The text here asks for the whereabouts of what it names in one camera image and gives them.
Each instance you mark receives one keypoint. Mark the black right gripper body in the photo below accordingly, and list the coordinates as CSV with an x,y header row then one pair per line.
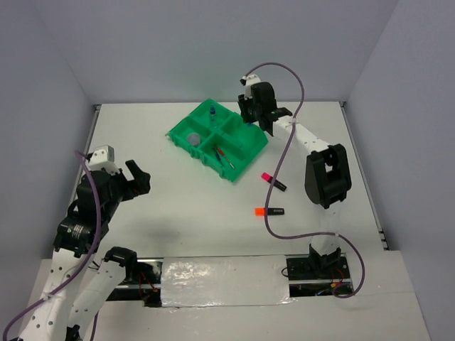
x,y
257,111

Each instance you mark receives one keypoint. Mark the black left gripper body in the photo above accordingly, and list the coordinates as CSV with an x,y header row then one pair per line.
x,y
119,182

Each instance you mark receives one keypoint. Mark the small blue-capped bottle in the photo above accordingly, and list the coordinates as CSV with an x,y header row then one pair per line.
x,y
213,116

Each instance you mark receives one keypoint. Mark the red gel pen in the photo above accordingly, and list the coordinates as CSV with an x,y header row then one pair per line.
x,y
220,152

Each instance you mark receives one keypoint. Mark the clear tub of paperclips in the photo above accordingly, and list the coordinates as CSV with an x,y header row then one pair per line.
x,y
193,139

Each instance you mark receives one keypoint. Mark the pink highlighter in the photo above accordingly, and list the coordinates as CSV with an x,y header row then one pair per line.
x,y
271,180

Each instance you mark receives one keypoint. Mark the orange highlighter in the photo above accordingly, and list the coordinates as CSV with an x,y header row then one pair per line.
x,y
262,211

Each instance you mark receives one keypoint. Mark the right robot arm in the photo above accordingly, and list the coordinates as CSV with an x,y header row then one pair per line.
x,y
327,177

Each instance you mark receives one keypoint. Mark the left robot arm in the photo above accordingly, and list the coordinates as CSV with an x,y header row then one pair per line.
x,y
65,309

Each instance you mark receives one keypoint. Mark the green four-compartment bin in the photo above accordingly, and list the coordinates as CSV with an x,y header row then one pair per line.
x,y
240,142

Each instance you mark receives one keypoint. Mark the silver tape sheet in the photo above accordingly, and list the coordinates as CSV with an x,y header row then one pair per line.
x,y
224,281

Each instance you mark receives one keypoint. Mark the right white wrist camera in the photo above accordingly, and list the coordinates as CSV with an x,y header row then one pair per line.
x,y
247,81

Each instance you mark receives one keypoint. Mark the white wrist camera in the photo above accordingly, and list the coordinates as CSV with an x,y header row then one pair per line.
x,y
247,81
102,159

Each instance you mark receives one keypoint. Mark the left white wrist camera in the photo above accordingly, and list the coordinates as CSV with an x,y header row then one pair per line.
x,y
102,159

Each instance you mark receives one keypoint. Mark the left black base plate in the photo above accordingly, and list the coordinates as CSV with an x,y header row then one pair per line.
x,y
143,285

